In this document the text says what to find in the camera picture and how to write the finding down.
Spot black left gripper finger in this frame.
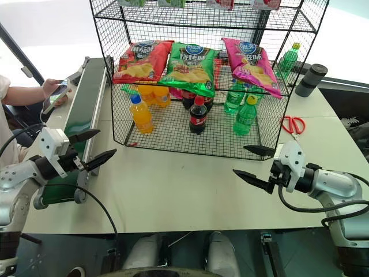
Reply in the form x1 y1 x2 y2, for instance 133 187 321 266
69 129 101 144
83 148 118 172

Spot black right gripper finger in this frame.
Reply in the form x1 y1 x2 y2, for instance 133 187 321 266
232 169 274 194
243 144 277 160

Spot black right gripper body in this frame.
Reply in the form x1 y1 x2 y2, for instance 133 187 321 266
268 160 292 195

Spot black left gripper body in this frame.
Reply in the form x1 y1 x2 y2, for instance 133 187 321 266
58 144 86 174

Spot smartphone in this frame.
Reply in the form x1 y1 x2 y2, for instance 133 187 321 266
42 78 73 115

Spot green conveyor belt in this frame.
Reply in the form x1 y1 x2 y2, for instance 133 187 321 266
32 55 115 211

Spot bare person hand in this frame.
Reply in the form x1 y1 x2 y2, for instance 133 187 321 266
42 78 70 107

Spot green soda bottle yellow cap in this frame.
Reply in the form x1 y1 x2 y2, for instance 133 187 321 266
232 94 258 137
277 42 302 81

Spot orange soda bottle blue cap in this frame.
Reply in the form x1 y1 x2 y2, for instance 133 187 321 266
128 93 155 135

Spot small green snack packet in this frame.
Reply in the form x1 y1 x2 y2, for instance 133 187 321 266
120 84 140 96

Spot cola bottle red cap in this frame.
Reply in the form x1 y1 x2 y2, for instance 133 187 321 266
188 95 209 136

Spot white shirt person torso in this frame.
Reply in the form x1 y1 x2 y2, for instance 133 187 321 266
0 74 30 171

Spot black table strut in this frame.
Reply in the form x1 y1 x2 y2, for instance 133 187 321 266
260 231 287 277

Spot white robot leg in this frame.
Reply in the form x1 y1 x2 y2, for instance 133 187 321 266
123 233 164 277
206 230 241 277

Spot black bag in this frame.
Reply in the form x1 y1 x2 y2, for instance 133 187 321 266
339 113 369 163

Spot pink chips bag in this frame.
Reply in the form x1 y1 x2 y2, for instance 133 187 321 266
221 37 284 100

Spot black cylindrical flask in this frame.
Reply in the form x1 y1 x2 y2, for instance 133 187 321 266
294 63 330 98

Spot red chips bag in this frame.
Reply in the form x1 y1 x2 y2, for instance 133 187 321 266
111 40 175 85

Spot red black box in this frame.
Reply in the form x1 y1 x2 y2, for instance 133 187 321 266
213 50 232 90

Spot green chips bag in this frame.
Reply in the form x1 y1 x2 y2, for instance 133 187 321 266
156 42 220 98

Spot green carton box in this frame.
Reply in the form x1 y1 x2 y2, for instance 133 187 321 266
117 0 146 8
157 0 186 9

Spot red white snack packet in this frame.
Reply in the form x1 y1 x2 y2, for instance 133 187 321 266
205 0 235 11
253 0 282 11

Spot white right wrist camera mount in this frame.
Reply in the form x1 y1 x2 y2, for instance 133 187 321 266
272 140 307 193

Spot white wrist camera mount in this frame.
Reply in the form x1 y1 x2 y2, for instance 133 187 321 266
39 127 71 177
272 140 307 193

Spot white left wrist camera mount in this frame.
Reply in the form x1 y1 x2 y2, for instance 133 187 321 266
39 127 71 177

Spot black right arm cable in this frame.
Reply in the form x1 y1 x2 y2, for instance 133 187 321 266
277 184 369 214

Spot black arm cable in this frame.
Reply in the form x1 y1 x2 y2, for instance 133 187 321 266
42 183 119 260
277 184 369 214

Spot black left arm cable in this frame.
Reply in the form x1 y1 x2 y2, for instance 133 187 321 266
42 183 119 260

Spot red handled scissors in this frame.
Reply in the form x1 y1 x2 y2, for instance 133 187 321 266
280 115 307 141

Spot black left wrist camera cable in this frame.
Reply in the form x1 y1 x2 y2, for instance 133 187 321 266
0 123 44 154

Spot black wire rack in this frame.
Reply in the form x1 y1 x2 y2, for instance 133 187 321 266
88 0 331 162

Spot black diagonal frame bar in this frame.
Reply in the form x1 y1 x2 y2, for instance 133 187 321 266
0 22 46 85

